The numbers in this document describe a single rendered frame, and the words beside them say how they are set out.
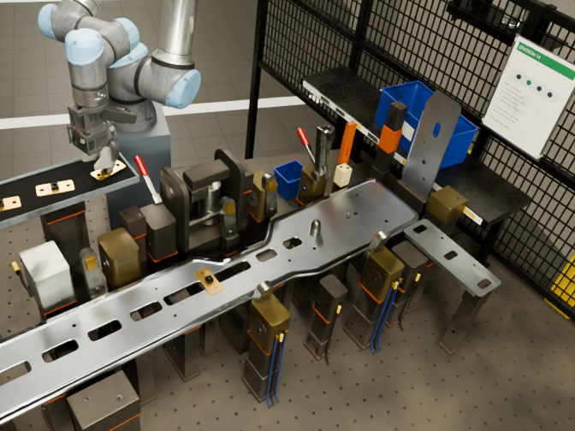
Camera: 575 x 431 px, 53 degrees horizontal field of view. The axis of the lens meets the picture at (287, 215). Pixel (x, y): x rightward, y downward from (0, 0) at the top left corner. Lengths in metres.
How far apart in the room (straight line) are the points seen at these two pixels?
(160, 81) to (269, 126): 2.18
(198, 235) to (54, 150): 2.04
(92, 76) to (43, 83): 2.86
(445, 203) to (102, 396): 1.06
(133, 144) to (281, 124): 2.13
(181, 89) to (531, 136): 1.03
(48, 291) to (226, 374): 0.55
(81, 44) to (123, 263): 0.51
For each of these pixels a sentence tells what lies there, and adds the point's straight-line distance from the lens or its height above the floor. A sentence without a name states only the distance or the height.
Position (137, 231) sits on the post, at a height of 1.06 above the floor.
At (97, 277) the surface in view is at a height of 1.03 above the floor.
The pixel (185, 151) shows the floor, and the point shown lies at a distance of 3.49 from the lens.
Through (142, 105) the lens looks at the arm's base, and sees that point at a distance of 1.74.
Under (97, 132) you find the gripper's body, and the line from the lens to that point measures 1.39.
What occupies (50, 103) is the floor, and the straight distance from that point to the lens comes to 3.97.
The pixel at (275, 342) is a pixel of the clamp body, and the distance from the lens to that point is 1.40.
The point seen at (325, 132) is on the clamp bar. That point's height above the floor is 1.21.
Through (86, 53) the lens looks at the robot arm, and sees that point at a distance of 1.29.
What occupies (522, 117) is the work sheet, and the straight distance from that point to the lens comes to 1.89.
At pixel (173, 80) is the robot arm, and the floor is 1.30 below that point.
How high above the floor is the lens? 2.13
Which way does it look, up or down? 43 degrees down
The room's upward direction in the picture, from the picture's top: 9 degrees clockwise
